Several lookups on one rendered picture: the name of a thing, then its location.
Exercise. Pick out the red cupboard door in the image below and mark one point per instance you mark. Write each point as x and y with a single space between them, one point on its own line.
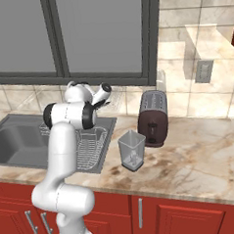
11 220
112 217
194 219

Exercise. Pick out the dark brown toaster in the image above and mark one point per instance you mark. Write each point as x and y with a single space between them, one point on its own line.
153 120

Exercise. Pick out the clear glass bottle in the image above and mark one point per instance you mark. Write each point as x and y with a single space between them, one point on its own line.
161 80

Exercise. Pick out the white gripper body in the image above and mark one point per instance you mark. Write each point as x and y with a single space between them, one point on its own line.
101 103

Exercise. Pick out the grey sink basin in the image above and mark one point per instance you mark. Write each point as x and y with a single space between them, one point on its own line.
16 144

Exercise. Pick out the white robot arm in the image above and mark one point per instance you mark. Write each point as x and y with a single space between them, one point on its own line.
60 152

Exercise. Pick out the grey wall socket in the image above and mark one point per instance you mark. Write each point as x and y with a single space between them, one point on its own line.
204 71

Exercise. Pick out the grey framed window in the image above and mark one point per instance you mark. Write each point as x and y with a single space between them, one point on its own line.
100 31

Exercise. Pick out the clear jug with black base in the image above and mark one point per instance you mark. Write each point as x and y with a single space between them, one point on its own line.
132 150

